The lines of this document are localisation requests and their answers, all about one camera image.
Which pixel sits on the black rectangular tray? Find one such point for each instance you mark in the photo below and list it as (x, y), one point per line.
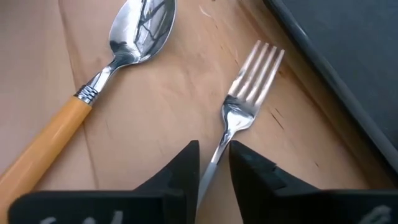
(357, 46)

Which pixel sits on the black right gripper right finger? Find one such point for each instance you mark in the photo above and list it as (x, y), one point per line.
(280, 202)

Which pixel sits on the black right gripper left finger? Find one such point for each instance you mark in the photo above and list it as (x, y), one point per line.
(140, 208)

